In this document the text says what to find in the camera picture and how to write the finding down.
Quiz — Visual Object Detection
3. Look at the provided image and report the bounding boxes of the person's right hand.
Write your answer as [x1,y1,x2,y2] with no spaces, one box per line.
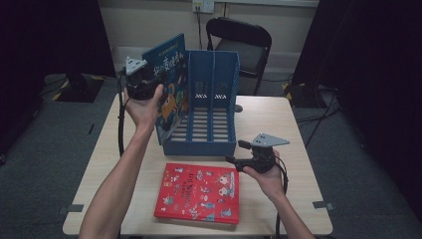
[242,149,286,202]

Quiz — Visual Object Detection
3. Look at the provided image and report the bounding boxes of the black stand base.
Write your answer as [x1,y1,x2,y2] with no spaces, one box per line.
[282,81,327,109]
[51,73,106,104]

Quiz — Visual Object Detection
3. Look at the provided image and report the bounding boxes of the grey tape piece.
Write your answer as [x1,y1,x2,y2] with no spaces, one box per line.
[312,200,335,212]
[58,203,85,215]

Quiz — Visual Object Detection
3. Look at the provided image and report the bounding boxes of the red picture book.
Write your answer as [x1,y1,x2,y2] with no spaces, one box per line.
[153,161,241,225]

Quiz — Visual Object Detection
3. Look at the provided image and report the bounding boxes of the blue plastic file rack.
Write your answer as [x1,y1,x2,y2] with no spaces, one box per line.
[161,49,241,157]

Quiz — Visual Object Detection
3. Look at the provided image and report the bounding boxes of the white wall socket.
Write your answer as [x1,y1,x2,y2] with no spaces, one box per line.
[192,0,215,14]

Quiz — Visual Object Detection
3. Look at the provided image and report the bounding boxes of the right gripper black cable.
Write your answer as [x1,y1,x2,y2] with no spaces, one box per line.
[274,155,290,239]

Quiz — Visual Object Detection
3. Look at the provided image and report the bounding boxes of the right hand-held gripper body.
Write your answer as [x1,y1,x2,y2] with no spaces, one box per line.
[245,132,291,174]

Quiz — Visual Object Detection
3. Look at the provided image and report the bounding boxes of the person's left hand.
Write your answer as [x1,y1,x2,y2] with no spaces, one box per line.
[122,84,164,132]

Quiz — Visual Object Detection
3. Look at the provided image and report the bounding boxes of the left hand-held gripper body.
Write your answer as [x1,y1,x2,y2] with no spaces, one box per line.
[125,56,155,102]

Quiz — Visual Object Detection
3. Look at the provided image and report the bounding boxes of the black folding chair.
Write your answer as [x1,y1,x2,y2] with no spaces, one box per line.
[205,17,273,97]

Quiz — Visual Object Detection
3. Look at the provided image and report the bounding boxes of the black plug cable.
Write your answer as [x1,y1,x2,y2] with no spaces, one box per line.
[196,6,204,51]

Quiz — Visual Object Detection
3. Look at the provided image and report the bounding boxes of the blue monster picture book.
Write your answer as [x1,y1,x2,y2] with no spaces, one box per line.
[141,32,191,146]

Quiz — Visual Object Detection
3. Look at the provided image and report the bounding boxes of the black floor cable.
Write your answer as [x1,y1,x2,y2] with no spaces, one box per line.
[295,88,342,148]

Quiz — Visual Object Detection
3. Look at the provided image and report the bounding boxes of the black curtain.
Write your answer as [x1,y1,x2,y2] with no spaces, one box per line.
[292,0,422,213]
[0,0,117,160]

